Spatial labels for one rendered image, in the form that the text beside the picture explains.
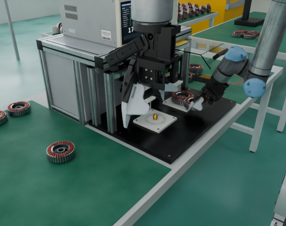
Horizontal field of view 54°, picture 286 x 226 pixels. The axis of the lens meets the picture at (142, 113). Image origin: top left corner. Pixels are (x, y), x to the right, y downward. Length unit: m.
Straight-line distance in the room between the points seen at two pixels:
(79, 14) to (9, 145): 0.65
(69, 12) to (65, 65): 0.25
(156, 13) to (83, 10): 0.86
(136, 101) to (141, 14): 0.16
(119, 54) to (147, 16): 0.12
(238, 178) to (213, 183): 0.20
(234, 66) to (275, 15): 0.27
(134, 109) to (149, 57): 0.10
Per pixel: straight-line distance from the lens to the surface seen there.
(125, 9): 1.20
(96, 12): 1.28
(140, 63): 0.53
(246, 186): 2.23
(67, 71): 1.33
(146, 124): 1.28
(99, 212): 0.95
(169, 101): 1.49
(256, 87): 1.08
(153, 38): 0.53
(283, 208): 0.79
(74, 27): 1.41
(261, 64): 1.07
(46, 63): 1.45
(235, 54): 1.18
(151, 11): 0.50
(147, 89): 1.30
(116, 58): 0.59
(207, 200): 2.05
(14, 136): 1.39
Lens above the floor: 1.46
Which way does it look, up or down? 29 degrees down
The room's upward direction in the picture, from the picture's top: straight up
